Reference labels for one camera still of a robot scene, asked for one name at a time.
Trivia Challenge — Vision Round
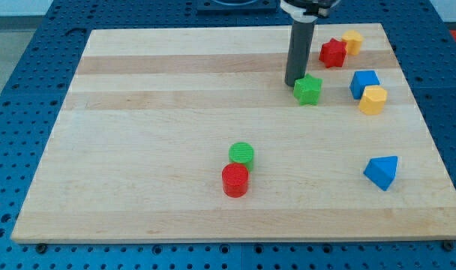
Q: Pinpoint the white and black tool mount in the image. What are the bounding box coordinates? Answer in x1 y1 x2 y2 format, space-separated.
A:
280 0 341 23

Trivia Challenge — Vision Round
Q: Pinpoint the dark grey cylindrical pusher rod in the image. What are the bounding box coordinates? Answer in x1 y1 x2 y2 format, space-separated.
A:
284 20 316 87

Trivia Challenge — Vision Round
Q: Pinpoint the green star block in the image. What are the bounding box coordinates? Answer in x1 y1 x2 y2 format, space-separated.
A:
293 73 323 106

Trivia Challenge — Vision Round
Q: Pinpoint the red star block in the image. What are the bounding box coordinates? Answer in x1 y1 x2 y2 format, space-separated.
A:
319 38 347 68

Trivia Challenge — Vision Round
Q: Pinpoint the yellow heart block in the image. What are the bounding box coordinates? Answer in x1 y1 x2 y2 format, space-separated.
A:
341 30 364 56

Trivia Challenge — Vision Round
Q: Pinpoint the blue cube block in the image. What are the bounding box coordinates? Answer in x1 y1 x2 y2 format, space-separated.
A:
349 70 380 100

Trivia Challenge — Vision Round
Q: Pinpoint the yellow hexagon block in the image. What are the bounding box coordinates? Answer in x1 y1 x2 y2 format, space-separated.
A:
358 85 388 116

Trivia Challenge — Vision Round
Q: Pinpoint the green cylinder block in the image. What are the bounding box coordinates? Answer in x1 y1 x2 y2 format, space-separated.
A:
228 142 254 172

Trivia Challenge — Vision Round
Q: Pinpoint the red cylinder block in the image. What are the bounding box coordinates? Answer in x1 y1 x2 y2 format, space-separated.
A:
221 163 250 198

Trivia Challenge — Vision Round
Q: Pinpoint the blue triangle block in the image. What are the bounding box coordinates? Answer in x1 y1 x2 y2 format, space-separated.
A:
363 156 398 191

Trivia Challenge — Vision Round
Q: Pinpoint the light wooden board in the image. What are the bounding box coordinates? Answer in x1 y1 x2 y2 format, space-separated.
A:
11 23 456 244

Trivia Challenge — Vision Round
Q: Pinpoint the dark blue base plate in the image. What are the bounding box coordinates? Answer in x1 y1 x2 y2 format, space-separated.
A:
196 0 280 14

